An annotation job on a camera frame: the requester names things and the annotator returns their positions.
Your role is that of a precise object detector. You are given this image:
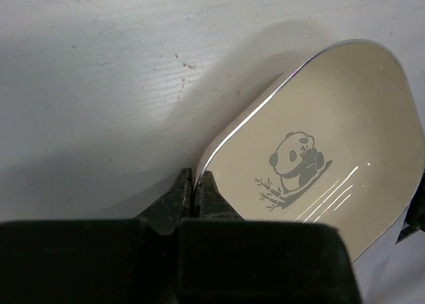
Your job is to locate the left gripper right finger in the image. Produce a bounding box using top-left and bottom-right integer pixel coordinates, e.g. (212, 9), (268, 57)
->
(175, 172), (362, 303)

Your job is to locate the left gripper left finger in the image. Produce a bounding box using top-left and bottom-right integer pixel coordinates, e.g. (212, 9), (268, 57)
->
(1, 169), (193, 303)

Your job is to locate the cream panda square dish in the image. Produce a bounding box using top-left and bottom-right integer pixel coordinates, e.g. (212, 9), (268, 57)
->
(194, 39), (424, 261)

